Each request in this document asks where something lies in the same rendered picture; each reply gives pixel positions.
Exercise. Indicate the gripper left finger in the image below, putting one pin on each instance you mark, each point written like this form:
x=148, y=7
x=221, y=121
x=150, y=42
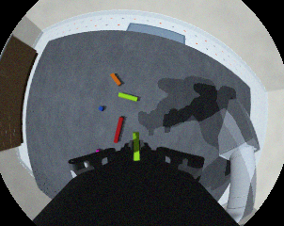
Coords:
x=94, y=160

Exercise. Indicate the lime green rod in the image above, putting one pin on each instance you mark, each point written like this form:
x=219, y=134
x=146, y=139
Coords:
x=136, y=145
x=129, y=97

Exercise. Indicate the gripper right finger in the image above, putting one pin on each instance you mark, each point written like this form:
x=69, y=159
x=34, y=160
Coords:
x=182, y=161

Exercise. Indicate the red rod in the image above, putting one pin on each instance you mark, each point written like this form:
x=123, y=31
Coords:
x=120, y=120

